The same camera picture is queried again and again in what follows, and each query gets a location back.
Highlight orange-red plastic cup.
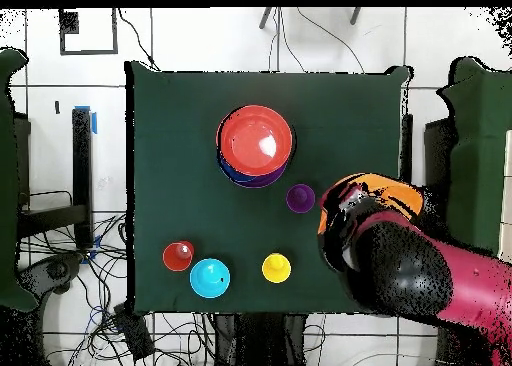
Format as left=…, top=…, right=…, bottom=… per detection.
left=162, top=240, right=196, bottom=272

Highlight large purple plastic bowl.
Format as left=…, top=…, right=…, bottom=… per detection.
left=238, top=163, right=289, bottom=190

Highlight white boxes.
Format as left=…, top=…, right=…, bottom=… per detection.
left=497, top=128, right=512, bottom=263

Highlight orange shallow plastic bowl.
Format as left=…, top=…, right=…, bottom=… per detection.
left=215, top=104, right=294, bottom=178

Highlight large yellow plastic bowl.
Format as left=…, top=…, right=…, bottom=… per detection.
left=317, top=172, right=426, bottom=236

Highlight yellow plastic cup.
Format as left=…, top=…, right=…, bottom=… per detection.
left=261, top=252, right=292, bottom=284

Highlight black pedestal leg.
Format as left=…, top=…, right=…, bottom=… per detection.
left=17, top=251, right=85, bottom=297

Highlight green cloth side table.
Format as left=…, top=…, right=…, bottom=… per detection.
left=433, top=57, right=512, bottom=255
left=0, top=47, right=39, bottom=312

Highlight black power strip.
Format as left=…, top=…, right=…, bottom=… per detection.
left=112, top=301, right=156, bottom=361

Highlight black cable tangle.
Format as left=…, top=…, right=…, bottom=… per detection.
left=19, top=211, right=215, bottom=366

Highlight purple plastic cup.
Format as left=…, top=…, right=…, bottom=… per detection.
left=285, top=183, right=317, bottom=214

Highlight dark green tablecloth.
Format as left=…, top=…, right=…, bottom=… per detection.
left=125, top=60, right=413, bottom=316

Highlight black square frame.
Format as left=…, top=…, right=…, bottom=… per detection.
left=58, top=8, right=120, bottom=56

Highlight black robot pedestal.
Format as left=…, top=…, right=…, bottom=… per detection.
left=213, top=312, right=310, bottom=366

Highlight small cyan plastic bowl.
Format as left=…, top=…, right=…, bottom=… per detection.
left=189, top=258, right=232, bottom=300

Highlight thin black cable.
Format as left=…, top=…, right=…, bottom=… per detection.
left=295, top=7, right=366, bottom=74

